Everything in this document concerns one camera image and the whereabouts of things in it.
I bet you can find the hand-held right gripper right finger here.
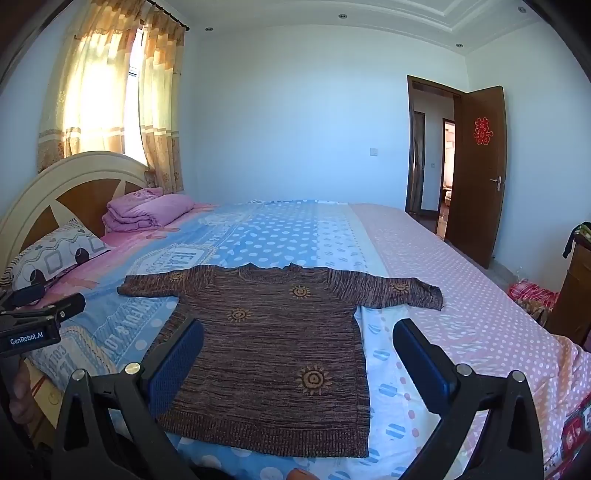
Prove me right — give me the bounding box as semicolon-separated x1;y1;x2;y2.
392;318;546;480

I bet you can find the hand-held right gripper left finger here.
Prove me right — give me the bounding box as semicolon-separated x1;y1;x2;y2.
51;318;205;480

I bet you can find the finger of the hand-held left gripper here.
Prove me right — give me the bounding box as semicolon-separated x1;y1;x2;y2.
45;292;87;322
0;282;47;309

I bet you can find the brown knitted sweater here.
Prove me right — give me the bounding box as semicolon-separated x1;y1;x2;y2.
117;262;445;459

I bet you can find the person's left hand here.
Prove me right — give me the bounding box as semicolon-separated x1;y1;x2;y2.
10;367;37;428

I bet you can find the white patterned pillow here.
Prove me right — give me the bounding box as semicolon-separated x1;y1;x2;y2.
0;217;112;292

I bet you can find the bed with patterned sheet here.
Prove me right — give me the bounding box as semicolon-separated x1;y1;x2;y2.
23;199;591;480

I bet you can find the cream and brown headboard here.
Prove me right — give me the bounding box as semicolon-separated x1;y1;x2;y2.
0;151;153;278

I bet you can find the folded pink blanket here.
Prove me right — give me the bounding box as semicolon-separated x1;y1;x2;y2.
102;187;195;234

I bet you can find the red checkered bag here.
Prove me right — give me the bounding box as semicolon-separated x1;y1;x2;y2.
508;279;560;311

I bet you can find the red patterned cloth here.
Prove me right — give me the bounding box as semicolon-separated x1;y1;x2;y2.
544;391;591;468

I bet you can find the brown wooden cabinet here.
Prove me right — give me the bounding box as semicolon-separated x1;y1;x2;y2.
546;239;591;348

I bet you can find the brown wooden door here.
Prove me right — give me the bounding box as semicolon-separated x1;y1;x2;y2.
444;86;507;270

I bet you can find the dark cloth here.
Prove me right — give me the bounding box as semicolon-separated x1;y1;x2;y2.
561;222;591;259

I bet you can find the narrow yellow patterned curtain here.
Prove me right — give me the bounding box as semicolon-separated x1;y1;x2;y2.
137;4;186;195

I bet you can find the wide yellow patterned curtain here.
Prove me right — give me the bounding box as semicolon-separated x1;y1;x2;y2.
39;0;139;174

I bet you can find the bright window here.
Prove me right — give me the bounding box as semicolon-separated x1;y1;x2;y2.
122;28;149;168

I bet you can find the red paper door decoration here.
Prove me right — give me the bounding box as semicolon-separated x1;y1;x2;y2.
473;117;495;147

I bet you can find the black curtain rod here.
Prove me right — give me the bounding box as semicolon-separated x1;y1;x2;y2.
147;0;191;32

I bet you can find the brown door frame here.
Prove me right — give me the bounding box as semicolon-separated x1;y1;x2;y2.
405;74;465;241

